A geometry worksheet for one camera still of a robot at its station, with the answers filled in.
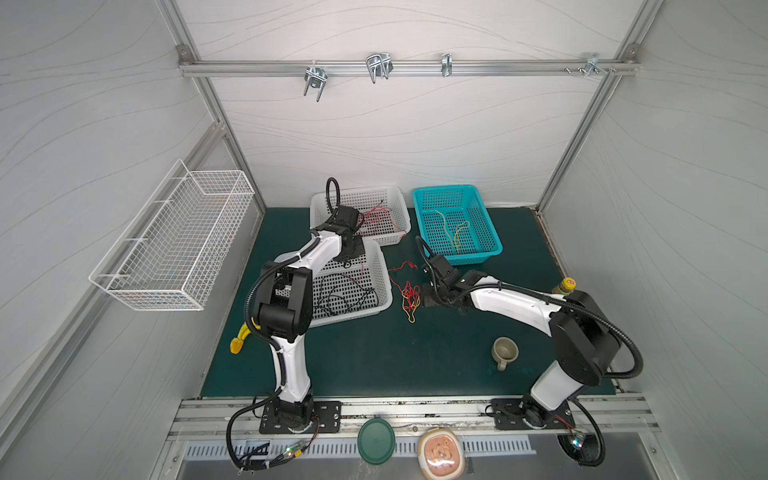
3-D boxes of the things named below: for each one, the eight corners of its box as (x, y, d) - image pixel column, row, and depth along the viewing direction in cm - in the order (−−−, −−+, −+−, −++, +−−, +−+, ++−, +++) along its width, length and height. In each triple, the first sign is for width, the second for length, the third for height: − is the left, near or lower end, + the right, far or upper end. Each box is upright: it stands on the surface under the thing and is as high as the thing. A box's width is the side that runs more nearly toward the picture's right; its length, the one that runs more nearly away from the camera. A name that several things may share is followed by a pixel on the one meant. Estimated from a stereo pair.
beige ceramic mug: (494, 371, 82) (498, 367, 79) (488, 341, 87) (491, 336, 84) (518, 371, 82) (523, 367, 79) (510, 341, 87) (515, 336, 84)
